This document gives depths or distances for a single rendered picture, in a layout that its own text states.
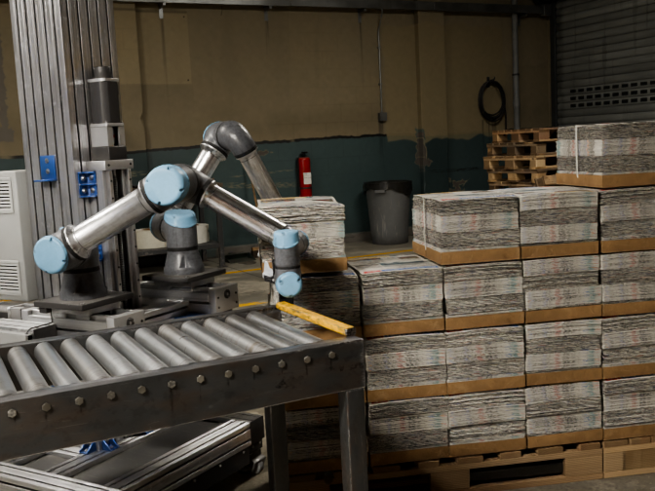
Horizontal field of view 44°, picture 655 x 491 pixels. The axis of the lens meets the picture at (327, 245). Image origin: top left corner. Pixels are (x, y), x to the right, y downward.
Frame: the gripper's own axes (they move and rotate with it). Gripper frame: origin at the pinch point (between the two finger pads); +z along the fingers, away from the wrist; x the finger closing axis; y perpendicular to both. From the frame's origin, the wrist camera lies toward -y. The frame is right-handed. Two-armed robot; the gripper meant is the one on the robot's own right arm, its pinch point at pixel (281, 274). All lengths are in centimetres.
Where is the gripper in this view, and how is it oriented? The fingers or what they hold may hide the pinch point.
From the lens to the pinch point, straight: 271.0
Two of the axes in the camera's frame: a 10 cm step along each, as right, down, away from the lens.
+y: -0.4, -9.9, -1.3
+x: -9.9, 0.6, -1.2
